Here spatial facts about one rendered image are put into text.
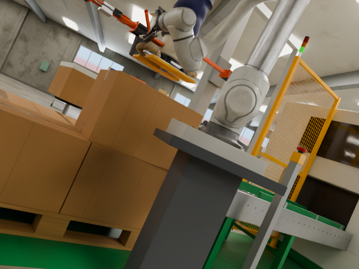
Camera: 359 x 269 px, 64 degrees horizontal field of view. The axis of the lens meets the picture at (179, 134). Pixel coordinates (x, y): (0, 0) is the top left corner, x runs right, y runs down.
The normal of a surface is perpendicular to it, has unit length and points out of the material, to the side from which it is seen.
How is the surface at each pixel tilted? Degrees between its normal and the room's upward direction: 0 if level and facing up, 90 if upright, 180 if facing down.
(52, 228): 90
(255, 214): 90
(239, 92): 102
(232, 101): 97
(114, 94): 90
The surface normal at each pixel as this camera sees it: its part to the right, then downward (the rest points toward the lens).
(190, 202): 0.21, 0.07
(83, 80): 0.56, 0.24
